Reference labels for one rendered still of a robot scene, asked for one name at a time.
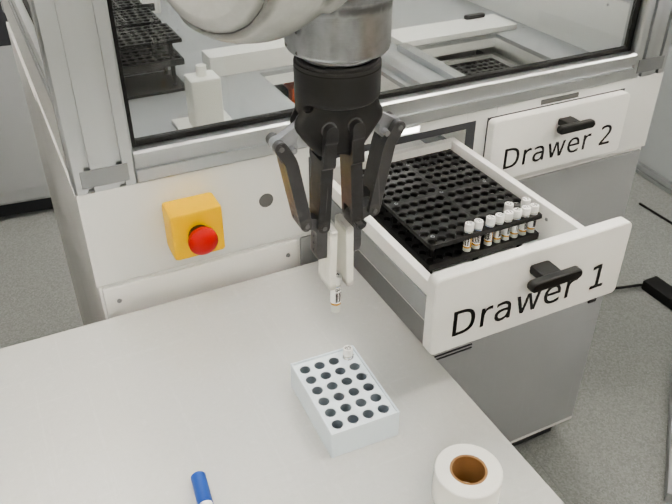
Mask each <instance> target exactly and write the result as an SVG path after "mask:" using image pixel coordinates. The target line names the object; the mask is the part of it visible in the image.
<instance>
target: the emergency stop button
mask: <svg viewBox="0 0 672 504"><path fill-rule="evenodd" d="M217 244H218V236H217V234H216V232H215V231H214V230H213V229H212V228H210V227H199V228H197V229H195V230H194V231H192V233H191V234H190V236H189V238H188V246H189V248H190V250H191V251H192V252H193V253H195V254H197V255H206V254H208V253H210V252H212V251H213V250H214V249H215V248H216V246H217Z"/></svg>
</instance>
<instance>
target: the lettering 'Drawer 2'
mask: <svg viewBox="0 0 672 504"><path fill-rule="evenodd" d="M606 127H609V132H608V133H607V134H606V136H605V137H604V138H603V139H602V140H601V141H600V142H599V145H603V144H607V143H609V141H606V142H603V141H604V139H605V138H606V137H607V136H608V135H609V133H610V132H611V130H612V126H611V125H606V126H604V127H602V130H603V129H604V128H606ZM591 134H592V133H590V134H588V135H587V136H586V135H584V139H583V144H582V149H581V150H583V149H584V145H585V140H586V138H587V137H588V136H591ZM575 139H576V140H577V143H574V144H571V142H572V141H573V140H575ZM565 142H566V140H564V141H563V144H562V146H561V149H560V151H559V142H556V144H555V147H554V149H553V152H552V148H551V144H549V155H550V158H551V157H553V154H554V152H555V149H556V146H557V156H559V155H560V154H561V152H562V149H563V147H564V144H565ZM578 144H579V138H578V137H574V138H572V139H571V140H570V141H569V143H568V146H567V150H568V152H570V153H572V152H575V151H577V149H578V148H577V149H575V150H570V146H574V145H578ZM538 148H542V151H539V152H536V153H535V154H534V155H533V157H532V160H533V161H534V162H537V161H539V160H543V155H544V146H538V147H536V148H535V150H536V149H538ZM512 150H514V151H516V153H517V156H516V160H515V162H514V163H513V164H512V165H510V166H506V160H507V154H508V151H512ZM526 150H527V149H526ZM526 150H524V154H523V161H522V165H523V164H524V162H525V156H526V153H527V152H528V151H530V150H532V148H529V149H528V150H527V151H526ZM539 153H541V156H540V158H539V159H535V156H536V155H537V154H539ZM518 159H519V150H518V149H517V148H510V149H506V150H505V156H504V163H503V169H507V168H511V167H513V166H514V165H515V164H516V163H517V161H518Z"/></svg>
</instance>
